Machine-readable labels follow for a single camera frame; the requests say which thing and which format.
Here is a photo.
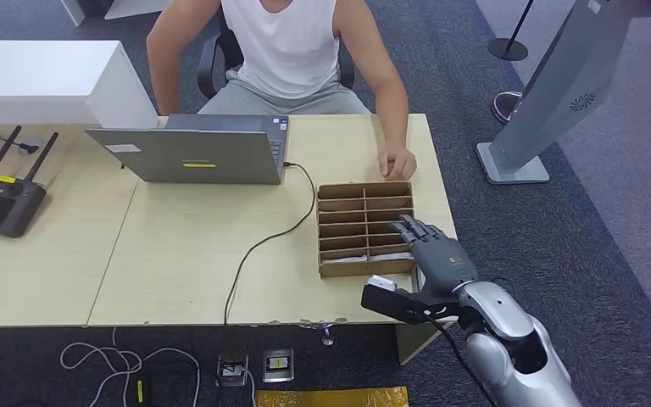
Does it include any black office chair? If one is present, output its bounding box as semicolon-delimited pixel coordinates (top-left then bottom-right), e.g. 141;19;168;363
197;11;356;101

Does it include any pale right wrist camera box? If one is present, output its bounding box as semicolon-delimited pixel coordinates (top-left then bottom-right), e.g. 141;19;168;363
367;274;398;293

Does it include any white furniture base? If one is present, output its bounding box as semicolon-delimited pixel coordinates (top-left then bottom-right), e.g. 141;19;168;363
58;0;168;27

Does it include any long white floor cable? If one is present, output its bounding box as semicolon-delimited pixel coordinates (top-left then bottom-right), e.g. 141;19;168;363
58;328;201;407

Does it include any black stanchion post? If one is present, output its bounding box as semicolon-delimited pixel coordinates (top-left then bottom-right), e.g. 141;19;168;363
487;0;534;62

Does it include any black remote controller with antennas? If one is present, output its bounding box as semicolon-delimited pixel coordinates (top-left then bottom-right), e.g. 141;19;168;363
0;125;59;239

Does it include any chrome stanchion base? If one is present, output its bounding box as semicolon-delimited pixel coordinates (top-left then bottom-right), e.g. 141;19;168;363
492;89;523;125

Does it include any closed floor socket box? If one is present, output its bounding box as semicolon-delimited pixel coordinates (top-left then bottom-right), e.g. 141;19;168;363
262;348;295;384

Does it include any short white socket cable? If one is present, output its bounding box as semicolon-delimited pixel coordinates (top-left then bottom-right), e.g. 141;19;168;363
242;365;257;407

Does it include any grey laptop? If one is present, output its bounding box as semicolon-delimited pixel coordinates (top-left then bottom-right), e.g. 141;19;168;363
84;114;290;187

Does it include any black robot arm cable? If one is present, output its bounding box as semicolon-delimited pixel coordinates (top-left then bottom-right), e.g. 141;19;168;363
423;314;498;407

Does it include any small black desk cable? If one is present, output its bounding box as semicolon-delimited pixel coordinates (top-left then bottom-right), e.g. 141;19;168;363
0;131;39;156

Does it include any person's left hand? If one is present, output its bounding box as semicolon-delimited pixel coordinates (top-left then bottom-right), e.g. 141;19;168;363
377;140;418;182

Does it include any yellow foil sheet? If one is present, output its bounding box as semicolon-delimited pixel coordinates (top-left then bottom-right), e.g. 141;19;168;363
255;386;409;407

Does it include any person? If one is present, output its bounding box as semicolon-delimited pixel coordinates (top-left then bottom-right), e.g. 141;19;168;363
145;0;418;182

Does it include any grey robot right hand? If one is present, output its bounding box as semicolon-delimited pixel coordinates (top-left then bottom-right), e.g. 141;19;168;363
388;213;479;296

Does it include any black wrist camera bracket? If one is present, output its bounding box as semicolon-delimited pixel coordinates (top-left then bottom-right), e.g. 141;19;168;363
359;281;465;326

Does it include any beige desk leg panel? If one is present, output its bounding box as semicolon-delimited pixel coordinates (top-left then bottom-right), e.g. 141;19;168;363
395;322;451;366

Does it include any grey kiosk stand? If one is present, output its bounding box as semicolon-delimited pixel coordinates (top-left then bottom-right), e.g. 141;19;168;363
476;0;651;186

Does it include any white cabinet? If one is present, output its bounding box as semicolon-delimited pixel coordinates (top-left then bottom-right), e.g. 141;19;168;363
0;40;159;131

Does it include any cardboard card organiser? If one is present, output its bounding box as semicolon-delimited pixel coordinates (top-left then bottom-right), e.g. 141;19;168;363
316;181;416;280

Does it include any black laptop power cable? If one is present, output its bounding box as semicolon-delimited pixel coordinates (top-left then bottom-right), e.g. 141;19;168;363
223;161;316;327

